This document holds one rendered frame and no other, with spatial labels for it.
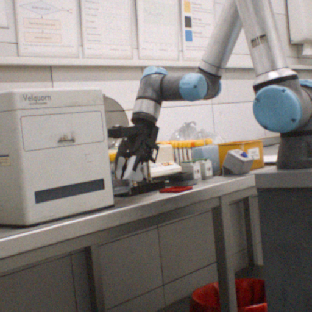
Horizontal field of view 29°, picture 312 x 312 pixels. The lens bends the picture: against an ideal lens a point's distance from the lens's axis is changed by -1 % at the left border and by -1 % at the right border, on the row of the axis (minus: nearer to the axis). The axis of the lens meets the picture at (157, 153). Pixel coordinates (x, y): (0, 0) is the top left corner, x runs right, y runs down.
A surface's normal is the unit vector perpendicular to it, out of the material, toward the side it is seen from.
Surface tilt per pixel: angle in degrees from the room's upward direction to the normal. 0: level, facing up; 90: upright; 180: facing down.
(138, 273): 90
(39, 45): 94
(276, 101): 98
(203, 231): 90
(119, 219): 90
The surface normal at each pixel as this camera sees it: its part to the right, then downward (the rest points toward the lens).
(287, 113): -0.48, 0.24
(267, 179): -0.63, 0.10
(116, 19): 0.79, 0.01
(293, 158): -0.55, -0.19
